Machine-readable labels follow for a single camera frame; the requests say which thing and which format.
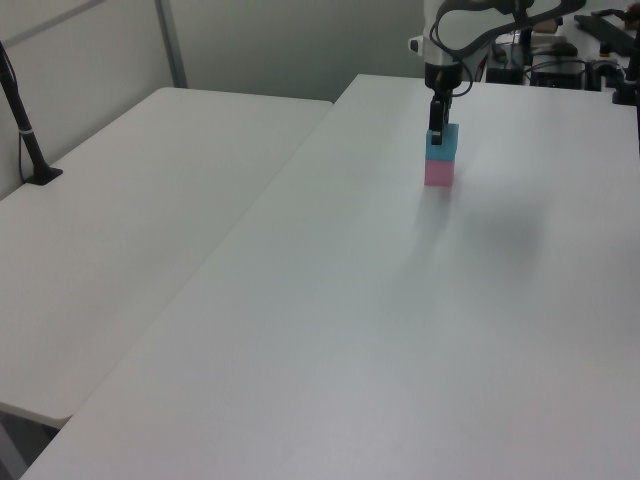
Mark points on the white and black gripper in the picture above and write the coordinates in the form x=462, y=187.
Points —
x=440, y=62

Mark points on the blue cube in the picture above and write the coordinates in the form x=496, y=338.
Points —
x=446, y=145

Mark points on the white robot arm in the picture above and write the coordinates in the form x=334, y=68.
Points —
x=470, y=25

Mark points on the pink cube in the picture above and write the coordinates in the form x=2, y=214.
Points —
x=439, y=172

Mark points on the small black box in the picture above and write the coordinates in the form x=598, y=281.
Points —
x=504, y=75

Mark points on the black monitor stand pole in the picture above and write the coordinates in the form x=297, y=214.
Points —
x=526, y=40

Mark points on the black electronics box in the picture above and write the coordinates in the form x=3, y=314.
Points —
x=557, y=75

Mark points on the brown cardboard box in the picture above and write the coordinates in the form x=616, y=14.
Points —
x=547, y=26

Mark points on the black and grey device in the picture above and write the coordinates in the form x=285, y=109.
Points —
x=604, y=70

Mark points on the black keyboard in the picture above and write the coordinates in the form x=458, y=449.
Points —
x=610, y=32

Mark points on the black clamp stand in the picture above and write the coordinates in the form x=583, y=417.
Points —
x=628, y=82

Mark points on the black camera stand pole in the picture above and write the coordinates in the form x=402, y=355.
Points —
x=25, y=132

